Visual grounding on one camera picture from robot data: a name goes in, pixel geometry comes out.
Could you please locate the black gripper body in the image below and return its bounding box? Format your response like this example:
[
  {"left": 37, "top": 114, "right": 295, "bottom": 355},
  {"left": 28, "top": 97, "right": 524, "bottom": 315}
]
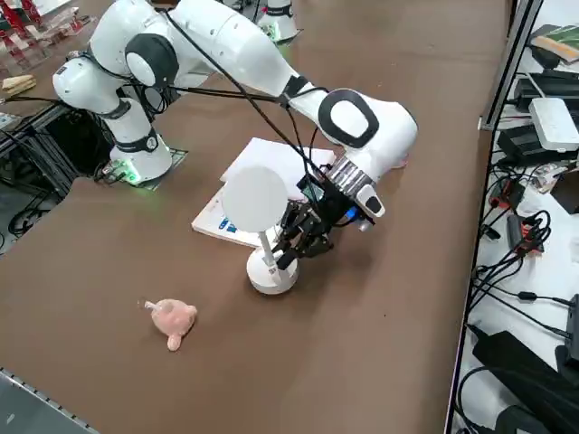
[{"left": 310, "top": 182, "right": 359, "bottom": 232}]

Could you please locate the white foldable desk lamp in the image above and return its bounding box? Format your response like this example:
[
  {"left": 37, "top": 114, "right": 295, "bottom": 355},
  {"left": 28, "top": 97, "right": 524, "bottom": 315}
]
[{"left": 220, "top": 165, "right": 300, "bottom": 297}]

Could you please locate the white clipboard with black clip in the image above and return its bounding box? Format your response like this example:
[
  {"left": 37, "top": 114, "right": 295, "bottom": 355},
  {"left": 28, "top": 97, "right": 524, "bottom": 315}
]
[{"left": 220, "top": 137, "right": 338, "bottom": 200}]

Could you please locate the white and blue book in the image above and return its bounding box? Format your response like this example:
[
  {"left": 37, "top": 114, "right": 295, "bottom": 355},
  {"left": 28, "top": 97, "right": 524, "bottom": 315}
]
[{"left": 192, "top": 187, "right": 272, "bottom": 250}]

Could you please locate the pink plush toy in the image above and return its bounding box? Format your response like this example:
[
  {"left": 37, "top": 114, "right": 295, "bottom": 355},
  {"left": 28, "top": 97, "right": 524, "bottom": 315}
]
[{"left": 143, "top": 297, "right": 199, "bottom": 353}]

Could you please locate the white router box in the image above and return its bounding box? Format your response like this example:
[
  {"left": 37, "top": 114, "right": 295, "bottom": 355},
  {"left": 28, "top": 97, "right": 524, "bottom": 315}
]
[{"left": 527, "top": 97, "right": 579, "bottom": 151}]

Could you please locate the tan wooden block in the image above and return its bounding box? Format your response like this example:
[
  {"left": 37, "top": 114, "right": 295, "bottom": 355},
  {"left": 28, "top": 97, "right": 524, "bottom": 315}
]
[{"left": 2, "top": 74, "right": 37, "bottom": 96}]

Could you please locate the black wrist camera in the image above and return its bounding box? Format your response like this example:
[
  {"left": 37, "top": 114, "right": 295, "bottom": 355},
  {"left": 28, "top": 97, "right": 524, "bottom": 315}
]
[{"left": 297, "top": 177, "right": 327, "bottom": 203}]

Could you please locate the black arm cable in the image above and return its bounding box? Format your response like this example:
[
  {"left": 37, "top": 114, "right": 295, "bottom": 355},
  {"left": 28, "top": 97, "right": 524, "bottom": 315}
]
[
  {"left": 162, "top": 8, "right": 318, "bottom": 182},
  {"left": 174, "top": 85, "right": 334, "bottom": 103}
]

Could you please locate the aluminium upright post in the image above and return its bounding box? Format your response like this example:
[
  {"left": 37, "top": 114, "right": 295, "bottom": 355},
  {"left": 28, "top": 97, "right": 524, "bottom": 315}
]
[{"left": 479, "top": 0, "right": 544, "bottom": 133}]

